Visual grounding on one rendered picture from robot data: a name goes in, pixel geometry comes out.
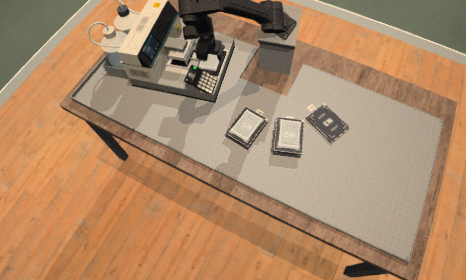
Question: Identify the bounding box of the white bottle with black cap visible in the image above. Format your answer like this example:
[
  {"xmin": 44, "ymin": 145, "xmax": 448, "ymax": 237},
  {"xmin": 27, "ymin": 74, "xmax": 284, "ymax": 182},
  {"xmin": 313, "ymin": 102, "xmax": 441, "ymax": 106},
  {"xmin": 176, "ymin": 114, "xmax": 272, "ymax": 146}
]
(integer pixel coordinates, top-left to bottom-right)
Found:
[{"xmin": 114, "ymin": 5, "xmax": 139, "ymax": 35}]

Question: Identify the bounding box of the white well plate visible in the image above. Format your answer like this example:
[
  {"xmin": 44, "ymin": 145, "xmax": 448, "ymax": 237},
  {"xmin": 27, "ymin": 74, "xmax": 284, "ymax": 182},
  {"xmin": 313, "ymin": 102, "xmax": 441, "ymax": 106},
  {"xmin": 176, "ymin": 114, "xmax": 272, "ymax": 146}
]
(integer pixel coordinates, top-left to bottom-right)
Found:
[
  {"xmin": 278, "ymin": 119, "xmax": 300, "ymax": 149},
  {"xmin": 230, "ymin": 110, "xmax": 263, "ymax": 142},
  {"xmin": 199, "ymin": 54, "xmax": 220, "ymax": 71}
]

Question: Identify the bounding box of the dark grey l-shaped raised edge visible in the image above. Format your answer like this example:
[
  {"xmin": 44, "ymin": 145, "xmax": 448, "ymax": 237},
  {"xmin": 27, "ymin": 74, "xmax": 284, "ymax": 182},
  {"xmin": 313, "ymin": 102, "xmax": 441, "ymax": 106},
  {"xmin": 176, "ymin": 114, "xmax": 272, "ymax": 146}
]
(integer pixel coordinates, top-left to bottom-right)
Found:
[{"xmin": 70, "ymin": 56, "xmax": 135, "ymax": 132}]

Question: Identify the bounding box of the white flexible hose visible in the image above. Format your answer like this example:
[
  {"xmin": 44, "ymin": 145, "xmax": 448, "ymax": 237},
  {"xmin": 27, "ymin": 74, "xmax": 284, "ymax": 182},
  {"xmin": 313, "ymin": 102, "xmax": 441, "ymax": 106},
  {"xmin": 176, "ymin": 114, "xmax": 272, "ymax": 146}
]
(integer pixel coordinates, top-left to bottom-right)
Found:
[{"xmin": 117, "ymin": 0, "xmax": 140, "ymax": 14}]

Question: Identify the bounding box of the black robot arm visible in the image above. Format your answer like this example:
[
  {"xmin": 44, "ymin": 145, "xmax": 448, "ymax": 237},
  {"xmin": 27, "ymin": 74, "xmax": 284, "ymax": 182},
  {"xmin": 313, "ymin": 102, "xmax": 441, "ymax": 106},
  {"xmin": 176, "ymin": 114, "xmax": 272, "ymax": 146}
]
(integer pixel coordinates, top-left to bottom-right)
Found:
[{"xmin": 178, "ymin": 0, "xmax": 297, "ymax": 62}]

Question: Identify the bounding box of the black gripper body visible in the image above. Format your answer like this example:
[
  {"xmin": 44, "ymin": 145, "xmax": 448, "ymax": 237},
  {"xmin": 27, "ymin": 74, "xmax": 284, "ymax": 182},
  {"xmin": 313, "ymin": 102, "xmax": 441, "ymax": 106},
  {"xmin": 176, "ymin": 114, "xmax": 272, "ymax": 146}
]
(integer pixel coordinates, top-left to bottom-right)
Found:
[{"xmin": 195, "ymin": 37, "xmax": 224, "ymax": 56}]

